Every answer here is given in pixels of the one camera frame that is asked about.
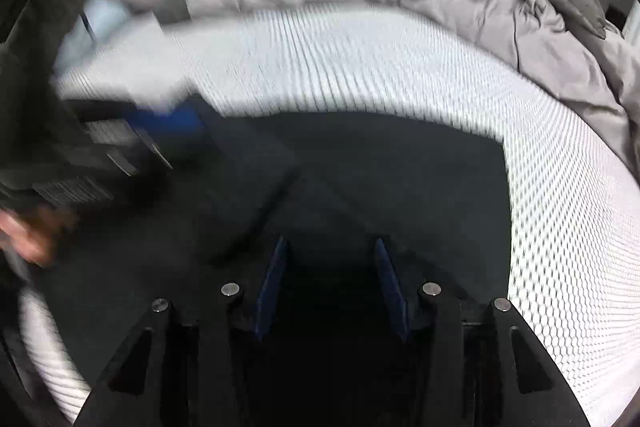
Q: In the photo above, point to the black pants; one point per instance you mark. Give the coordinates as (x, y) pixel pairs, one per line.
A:
(350, 187)

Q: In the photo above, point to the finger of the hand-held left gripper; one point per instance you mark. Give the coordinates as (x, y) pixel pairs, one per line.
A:
(165, 119)

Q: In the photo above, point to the person's left hand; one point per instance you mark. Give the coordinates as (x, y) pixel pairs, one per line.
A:
(35, 232)

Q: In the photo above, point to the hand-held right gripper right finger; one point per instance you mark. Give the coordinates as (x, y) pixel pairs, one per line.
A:
(392, 292)

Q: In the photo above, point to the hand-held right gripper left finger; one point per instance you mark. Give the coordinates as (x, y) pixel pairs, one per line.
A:
(272, 287)

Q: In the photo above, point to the light blue pillow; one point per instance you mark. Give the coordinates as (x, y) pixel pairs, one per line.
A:
(97, 27)

